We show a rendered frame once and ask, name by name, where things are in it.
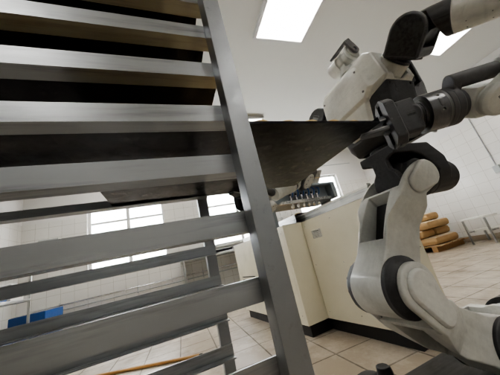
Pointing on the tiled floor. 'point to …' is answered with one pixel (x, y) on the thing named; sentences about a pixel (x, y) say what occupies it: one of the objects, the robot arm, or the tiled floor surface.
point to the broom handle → (149, 364)
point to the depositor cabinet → (243, 257)
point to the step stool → (482, 228)
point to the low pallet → (446, 245)
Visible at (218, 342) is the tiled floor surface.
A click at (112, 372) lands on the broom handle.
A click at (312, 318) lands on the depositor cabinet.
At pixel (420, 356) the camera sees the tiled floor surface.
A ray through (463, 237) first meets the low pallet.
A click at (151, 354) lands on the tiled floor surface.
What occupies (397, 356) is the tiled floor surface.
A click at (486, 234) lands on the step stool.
